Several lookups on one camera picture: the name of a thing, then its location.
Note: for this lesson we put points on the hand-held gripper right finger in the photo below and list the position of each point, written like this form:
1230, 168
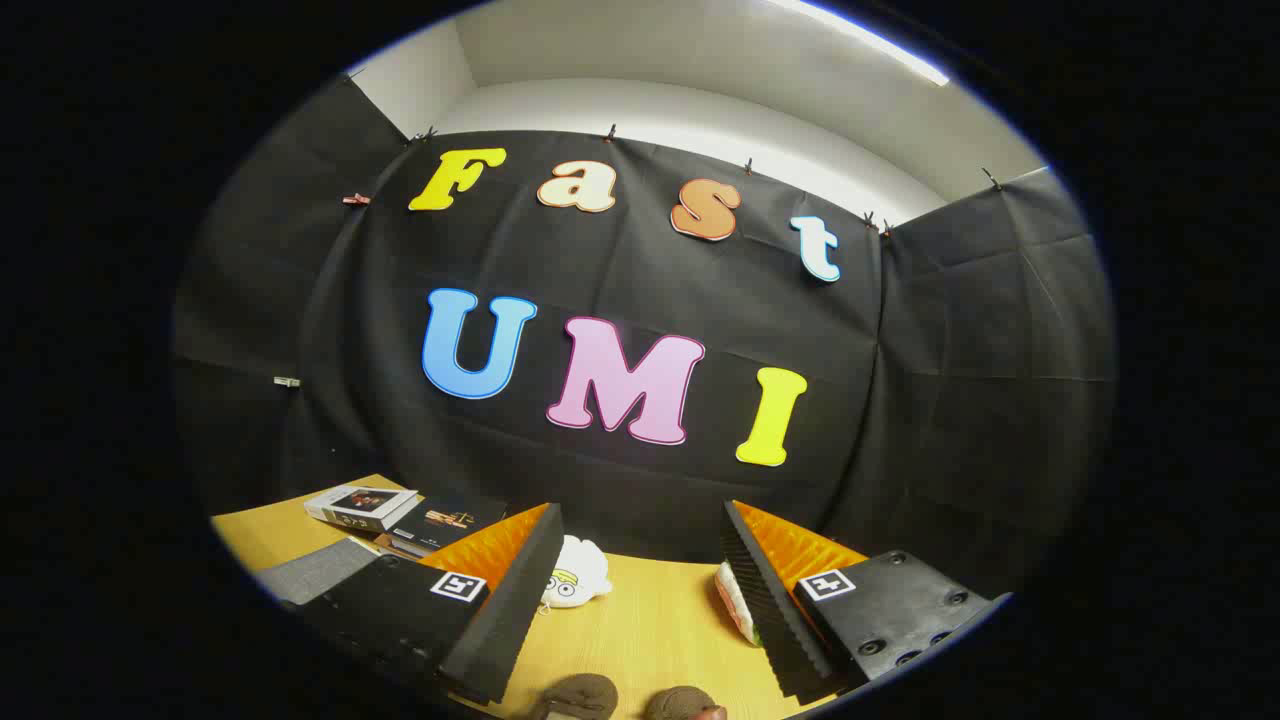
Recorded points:
770, 610

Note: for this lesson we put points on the brown fuzzy shoe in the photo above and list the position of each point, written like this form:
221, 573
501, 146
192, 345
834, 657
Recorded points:
578, 697
683, 704

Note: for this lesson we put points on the grey fabric storage box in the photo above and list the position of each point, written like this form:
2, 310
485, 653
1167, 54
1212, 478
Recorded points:
320, 572

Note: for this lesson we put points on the watermelon slice plush toy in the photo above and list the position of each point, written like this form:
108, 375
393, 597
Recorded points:
735, 602

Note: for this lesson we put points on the dark blue hardcover book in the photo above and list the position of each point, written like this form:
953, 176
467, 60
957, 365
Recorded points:
445, 520

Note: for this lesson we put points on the black backdrop cloth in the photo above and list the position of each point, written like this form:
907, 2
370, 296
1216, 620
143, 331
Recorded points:
700, 290

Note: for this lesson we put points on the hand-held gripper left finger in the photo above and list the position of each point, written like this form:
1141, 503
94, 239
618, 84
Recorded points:
520, 600

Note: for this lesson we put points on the white cover book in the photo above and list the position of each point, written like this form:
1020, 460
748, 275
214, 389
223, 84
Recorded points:
360, 506

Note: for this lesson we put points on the white plush toy with eyes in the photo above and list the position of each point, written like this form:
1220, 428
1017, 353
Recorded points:
578, 575

